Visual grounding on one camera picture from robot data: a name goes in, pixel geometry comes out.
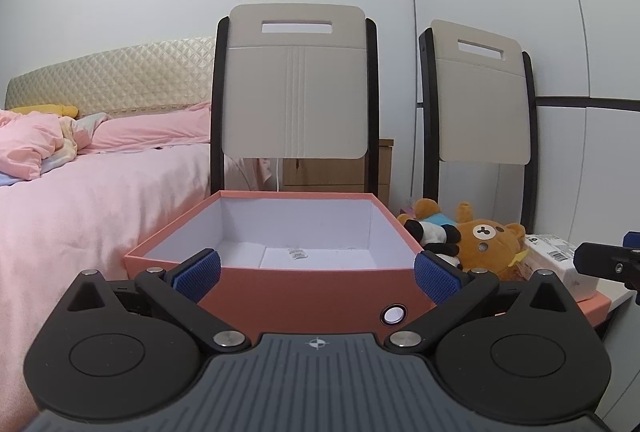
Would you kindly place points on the white box with label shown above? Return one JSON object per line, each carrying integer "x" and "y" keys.
{"x": 550, "y": 246}

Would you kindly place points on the black and white plush toy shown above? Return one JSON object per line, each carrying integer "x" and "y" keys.
{"x": 432, "y": 234}

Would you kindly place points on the orange cardboard box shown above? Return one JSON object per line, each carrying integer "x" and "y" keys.
{"x": 300, "y": 297}

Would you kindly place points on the beige quilted headboard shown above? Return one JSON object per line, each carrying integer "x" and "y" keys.
{"x": 125, "y": 77}

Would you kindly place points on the plain white cardboard box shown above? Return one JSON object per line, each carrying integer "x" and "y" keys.
{"x": 570, "y": 279}

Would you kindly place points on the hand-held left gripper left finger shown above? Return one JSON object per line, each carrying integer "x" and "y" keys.
{"x": 197, "y": 274}

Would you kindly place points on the bed with pink sheet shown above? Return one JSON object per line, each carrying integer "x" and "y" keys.
{"x": 100, "y": 202}

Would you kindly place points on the brown bear plush toy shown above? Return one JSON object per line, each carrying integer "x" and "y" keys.
{"x": 487, "y": 242}

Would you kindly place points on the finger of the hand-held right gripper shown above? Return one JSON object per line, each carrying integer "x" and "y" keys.
{"x": 600, "y": 257}

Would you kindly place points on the pink duvet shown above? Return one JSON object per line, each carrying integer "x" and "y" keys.
{"x": 30, "y": 142}

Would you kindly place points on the pink pillow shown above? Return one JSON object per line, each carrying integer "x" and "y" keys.
{"x": 160, "y": 127}

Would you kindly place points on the small bear plush blue shirt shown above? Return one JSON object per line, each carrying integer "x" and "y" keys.
{"x": 427, "y": 209}

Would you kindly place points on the orange box lid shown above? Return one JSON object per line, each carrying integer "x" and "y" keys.
{"x": 595, "y": 312}

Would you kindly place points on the beige chair with black frame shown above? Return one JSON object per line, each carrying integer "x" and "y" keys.
{"x": 480, "y": 112}
{"x": 295, "y": 102}

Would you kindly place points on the pink box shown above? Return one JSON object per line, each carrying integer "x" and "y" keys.
{"x": 406, "y": 213}

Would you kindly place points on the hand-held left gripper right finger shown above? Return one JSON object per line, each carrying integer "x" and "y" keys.
{"x": 437, "y": 277}

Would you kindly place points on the wooden nightstand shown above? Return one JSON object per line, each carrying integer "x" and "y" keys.
{"x": 320, "y": 174}

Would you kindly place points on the small white desiccant packet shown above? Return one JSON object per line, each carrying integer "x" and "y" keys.
{"x": 296, "y": 254}

